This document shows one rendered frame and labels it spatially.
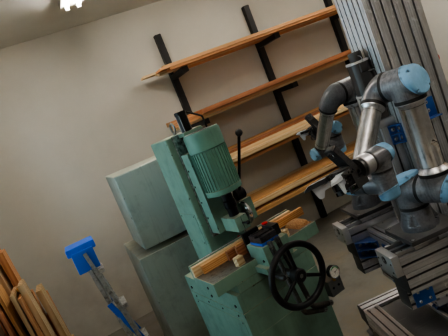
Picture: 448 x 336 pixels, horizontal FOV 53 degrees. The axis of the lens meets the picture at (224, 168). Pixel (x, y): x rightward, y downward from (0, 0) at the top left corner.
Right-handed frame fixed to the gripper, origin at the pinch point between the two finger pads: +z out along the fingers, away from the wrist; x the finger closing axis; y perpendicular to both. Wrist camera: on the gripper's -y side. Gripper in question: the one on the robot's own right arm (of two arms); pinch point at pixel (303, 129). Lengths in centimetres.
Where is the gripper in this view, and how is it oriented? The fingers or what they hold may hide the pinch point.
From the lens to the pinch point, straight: 289.4
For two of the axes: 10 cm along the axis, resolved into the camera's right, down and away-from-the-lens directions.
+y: 4.9, 8.5, 1.8
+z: -3.5, 0.0, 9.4
